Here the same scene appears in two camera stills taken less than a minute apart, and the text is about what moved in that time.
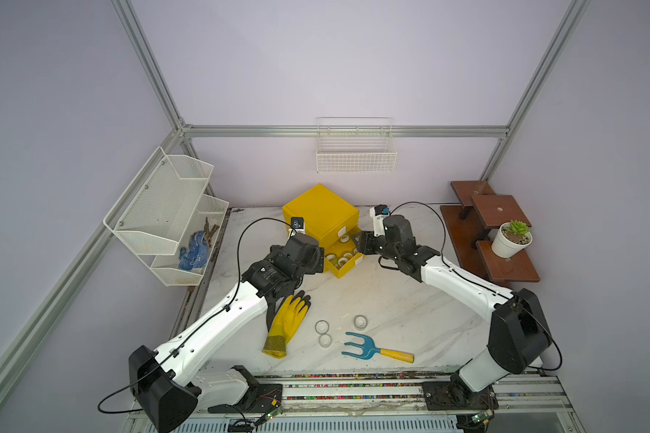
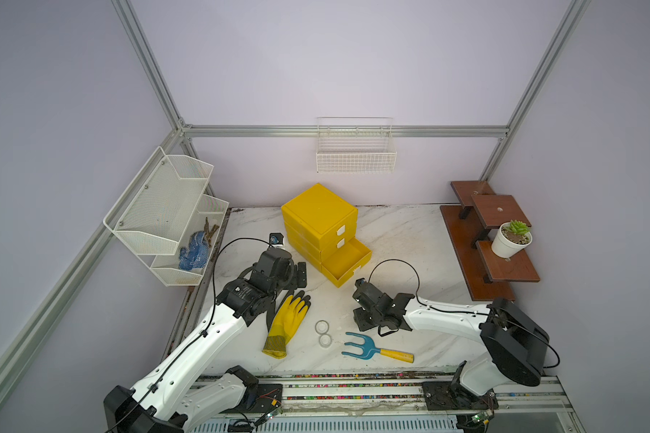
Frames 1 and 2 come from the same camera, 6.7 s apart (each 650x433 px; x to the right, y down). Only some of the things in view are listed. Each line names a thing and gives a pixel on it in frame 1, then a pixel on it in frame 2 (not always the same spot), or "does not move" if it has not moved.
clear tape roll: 321,327 does not move
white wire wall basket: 352,145 does not move
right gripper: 367,243 → 360,315
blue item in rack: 196,253 does not move
